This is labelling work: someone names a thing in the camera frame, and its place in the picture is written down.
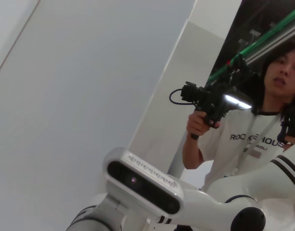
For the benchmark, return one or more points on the person right hand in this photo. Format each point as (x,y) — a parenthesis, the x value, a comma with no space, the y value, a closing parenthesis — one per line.
(198,122)

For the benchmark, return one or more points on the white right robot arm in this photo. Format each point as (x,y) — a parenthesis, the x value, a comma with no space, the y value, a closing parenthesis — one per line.
(87,219)

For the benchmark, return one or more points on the person right forearm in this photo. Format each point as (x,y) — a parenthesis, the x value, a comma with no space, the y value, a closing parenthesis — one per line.
(192,154)

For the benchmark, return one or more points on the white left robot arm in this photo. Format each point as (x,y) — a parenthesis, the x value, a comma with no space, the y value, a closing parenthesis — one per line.
(258,178)

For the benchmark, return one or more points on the person in white t-shirt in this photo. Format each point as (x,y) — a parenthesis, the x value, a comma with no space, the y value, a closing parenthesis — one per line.
(234,149)

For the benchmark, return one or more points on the green overhead bar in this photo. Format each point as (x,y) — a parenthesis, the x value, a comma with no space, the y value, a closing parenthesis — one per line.
(270,31)

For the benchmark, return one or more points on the black handheld video camera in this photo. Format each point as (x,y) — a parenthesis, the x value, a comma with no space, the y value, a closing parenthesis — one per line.
(210,103)

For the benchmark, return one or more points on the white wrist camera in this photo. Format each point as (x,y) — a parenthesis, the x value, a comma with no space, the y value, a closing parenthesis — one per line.
(142,183)

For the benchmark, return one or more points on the aluminium frame rail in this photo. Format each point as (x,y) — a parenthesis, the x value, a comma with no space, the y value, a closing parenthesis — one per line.
(277,43)

